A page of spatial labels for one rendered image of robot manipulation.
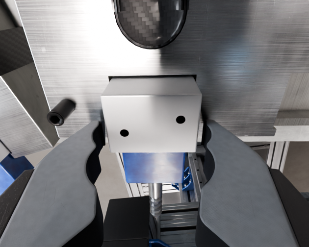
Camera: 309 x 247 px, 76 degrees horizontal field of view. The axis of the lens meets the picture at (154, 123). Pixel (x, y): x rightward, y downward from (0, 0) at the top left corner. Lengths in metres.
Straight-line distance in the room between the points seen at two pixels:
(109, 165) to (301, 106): 1.30
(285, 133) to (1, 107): 0.30
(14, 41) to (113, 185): 1.39
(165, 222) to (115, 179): 1.02
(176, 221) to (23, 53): 0.43
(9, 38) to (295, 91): 0.23
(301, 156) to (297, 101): 1.42
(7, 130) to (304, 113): 0.25
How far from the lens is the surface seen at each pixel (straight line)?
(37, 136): 0.22
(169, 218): 0.52
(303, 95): 0.19
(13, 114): 0.21
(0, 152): 0.24
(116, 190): 1.58
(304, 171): 1.72
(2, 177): 0.25
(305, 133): 0.31
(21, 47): 0.22
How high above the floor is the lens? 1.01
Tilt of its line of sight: 59 degrees down
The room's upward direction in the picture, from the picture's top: 178 degrees counter-clockwise
